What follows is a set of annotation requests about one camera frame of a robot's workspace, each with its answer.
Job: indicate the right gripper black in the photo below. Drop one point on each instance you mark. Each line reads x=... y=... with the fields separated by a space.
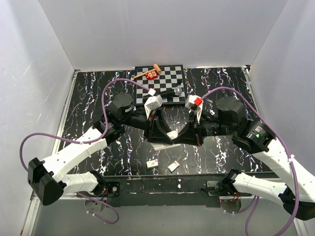
x=191 y=133

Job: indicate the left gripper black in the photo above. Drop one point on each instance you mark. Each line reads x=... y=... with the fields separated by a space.
x=155 y=124

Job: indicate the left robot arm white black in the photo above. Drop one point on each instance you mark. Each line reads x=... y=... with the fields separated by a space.
x=50 y=177

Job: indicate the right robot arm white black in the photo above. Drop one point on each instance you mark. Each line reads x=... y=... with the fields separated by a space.
x=296 y=192

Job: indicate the white staple box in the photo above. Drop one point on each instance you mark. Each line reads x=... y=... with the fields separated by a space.
x=152 y=164

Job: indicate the black microphone silver grille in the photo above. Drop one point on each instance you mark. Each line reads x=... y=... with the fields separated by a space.
x=173 y=92

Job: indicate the black white chessboard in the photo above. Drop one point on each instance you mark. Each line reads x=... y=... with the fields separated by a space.
x=166 y=80

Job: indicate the red dice block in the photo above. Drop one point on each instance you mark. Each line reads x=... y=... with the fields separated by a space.
x=151 y=75

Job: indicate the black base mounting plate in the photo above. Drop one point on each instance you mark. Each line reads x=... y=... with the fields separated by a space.
x=166 y=190

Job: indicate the wooden mallet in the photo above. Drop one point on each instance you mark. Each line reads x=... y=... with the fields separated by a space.
x=156 y=68

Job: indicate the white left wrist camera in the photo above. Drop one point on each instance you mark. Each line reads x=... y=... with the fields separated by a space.
x=152 y=103

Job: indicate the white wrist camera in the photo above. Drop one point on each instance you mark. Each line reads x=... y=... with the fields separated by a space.
x=152 y=103
x=195 y=104

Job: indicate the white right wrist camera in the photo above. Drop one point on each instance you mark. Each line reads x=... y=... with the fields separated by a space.
x=195 y=104

